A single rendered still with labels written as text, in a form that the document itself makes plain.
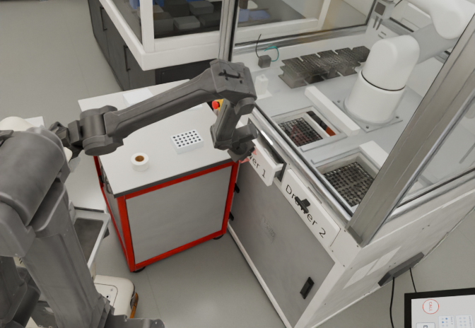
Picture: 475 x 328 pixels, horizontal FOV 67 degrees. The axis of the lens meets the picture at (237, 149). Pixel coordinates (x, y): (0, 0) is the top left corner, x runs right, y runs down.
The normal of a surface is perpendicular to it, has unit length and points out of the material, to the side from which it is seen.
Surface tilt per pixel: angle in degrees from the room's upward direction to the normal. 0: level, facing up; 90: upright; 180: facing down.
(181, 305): 0
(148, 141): 0
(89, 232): 0
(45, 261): 90
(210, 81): 47
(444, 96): 90
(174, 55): 90
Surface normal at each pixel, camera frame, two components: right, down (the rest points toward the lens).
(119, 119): -0.38, -0.13
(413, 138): -0.87, 0.26
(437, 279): 0.13, -0.71
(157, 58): 0.48, 0.66
